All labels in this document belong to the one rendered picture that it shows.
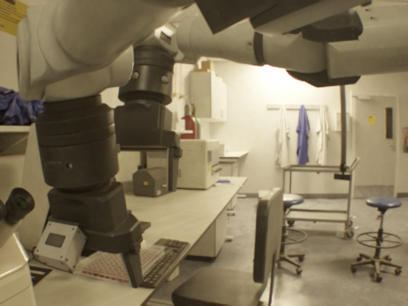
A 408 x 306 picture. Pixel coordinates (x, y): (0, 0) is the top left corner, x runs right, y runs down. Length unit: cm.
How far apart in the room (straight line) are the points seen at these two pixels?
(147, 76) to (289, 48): 21
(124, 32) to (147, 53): 32
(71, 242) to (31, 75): 17
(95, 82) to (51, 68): 8
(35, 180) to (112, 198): 91
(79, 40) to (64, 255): 20
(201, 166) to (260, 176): 358
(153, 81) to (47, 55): 26
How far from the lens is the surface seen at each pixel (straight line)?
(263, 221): 121
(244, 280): 164
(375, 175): 643
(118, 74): 32
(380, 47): 39
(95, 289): 99
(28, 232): 132
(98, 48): 20
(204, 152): 266
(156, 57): 48
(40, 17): 25
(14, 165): 162
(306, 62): 42
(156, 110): 46
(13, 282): 60
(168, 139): 45
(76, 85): 30
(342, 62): 39
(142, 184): 244
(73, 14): 19
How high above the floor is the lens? 121
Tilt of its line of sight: 3 degrees down
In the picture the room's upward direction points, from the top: straight up
